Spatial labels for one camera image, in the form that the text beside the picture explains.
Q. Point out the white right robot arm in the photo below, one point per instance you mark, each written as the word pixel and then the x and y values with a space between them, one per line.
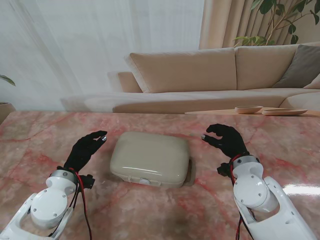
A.
pixel 262 200

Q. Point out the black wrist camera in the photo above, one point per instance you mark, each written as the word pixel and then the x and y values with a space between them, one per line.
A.
pixel 223 169
pixel 87 182

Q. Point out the grey cushion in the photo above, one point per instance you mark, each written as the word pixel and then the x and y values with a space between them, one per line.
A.
pixel 300 67

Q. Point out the round wooden bowl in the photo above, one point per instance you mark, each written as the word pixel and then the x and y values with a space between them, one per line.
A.
pixel 248 109

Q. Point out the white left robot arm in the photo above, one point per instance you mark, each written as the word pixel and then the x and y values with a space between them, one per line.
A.
pixel 40 207

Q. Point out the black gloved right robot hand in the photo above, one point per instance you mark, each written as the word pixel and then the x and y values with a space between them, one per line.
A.
pixel 230 142

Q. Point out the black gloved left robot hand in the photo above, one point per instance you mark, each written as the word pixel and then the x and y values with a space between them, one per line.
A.
pixel 83 152

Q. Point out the tall green leafy plant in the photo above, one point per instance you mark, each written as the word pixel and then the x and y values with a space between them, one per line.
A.
pixel 292 27

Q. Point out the white sheer curtain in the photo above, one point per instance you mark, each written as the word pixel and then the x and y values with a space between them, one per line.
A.
pixel 100 50

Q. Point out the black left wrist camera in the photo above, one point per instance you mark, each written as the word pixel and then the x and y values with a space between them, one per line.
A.
pixel 87 182

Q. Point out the beige plant pot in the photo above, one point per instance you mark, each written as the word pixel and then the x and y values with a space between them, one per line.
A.
pixel 6 110

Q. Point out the beige suitcase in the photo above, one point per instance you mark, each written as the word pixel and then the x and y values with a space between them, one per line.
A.
pixel 150 157

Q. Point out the beige sofa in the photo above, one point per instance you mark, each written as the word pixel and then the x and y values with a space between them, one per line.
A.
pixel 200 67

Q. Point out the flat wooden tray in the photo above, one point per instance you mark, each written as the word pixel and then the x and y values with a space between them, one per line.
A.
pixel 285 112

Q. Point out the light wooden coffee table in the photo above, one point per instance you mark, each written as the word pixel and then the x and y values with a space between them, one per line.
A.
pixel 212 112

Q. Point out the beige curtain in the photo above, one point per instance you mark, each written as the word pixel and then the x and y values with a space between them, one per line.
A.
pixel 225 22

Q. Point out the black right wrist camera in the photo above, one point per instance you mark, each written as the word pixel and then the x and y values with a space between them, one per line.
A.
pixel 223 169

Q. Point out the single green plant leaf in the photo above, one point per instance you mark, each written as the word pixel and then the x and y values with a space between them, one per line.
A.
pixel 8 80

